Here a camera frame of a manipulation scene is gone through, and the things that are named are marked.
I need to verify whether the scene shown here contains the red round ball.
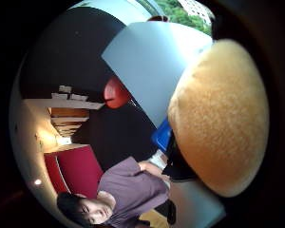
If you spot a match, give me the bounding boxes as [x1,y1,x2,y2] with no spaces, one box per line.
[103,75,133,110]

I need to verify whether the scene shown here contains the blue plastic box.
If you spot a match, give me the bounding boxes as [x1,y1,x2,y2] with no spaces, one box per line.
[150,118,174,155]

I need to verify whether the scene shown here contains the white boxes on shelf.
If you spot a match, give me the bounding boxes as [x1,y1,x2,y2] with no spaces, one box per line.
[50,84,89,103]

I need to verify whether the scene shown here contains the white shelf board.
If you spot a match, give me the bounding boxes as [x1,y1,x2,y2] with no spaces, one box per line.
[23,97,105,111]

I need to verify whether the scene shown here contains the wooden staircase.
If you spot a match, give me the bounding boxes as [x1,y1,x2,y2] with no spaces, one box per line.
[48,107,91,139]

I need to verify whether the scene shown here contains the green trees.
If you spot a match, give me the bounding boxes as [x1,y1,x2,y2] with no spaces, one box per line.
[155,0,213,36]

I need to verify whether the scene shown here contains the the person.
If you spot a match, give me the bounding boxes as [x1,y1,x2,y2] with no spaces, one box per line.
[56,156,179,228]

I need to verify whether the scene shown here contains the tan plush soft toy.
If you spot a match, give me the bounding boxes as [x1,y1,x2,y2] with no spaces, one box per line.
[166,38,271,199]

